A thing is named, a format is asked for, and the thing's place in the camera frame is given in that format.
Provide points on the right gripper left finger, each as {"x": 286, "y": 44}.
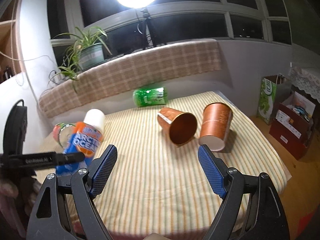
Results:
{"x": 50, "y": 217}

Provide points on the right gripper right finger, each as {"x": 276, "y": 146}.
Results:
{"x": 251, "y": 207}

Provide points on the blue orange Arctic Ocean cup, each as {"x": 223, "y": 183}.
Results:
{"x": 85, "y": 138}

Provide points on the orange paper cup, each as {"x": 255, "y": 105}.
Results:
{"x": 217, "y": 118}
{"x": 178, "y": 125}

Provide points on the green tea bottle cup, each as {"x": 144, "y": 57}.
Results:
{"x": 145, "y": 97}

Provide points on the green red label jar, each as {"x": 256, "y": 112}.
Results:
{"x": 62, "y": 133}

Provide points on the dark red cardboard box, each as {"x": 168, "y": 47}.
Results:
{"x": 293, "y": 124}

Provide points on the striped yellow cushion mat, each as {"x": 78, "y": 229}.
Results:
{"x": 158, "y": 187}

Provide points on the green white paper bag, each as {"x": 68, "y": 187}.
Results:
{"x": 274, "y": 90}

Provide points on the potted spider plant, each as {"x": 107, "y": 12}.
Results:
{"x": 86, "y": 51}

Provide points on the white lace cloth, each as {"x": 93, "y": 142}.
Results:
{"x": 307, "y": 80}

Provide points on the plaid beige cloth cover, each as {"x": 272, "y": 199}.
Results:
{"x": 132, "y": 71}

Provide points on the black tripod stand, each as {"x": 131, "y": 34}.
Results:
{"x": 150, "y": 35}

